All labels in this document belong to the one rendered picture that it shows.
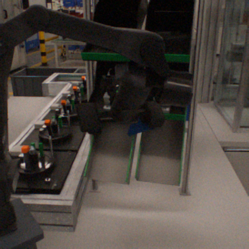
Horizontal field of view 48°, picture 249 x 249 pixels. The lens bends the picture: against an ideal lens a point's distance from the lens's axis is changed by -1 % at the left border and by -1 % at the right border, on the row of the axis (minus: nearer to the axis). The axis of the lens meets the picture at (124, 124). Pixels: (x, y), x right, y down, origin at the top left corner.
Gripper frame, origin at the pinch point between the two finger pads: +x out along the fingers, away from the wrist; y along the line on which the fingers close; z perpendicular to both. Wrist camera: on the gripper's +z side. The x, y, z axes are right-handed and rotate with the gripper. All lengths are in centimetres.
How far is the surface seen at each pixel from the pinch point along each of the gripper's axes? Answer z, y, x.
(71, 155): 14.9, 2.0, 42.8
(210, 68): 77, -103, 60
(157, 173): -4.0, -18.3, 21.7
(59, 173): 6.1, 8.1, 37.0
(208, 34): 90, -97, 44
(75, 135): 29, -3, 52
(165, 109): 7.2, -17.5, 4.0
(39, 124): 40, 10, 60
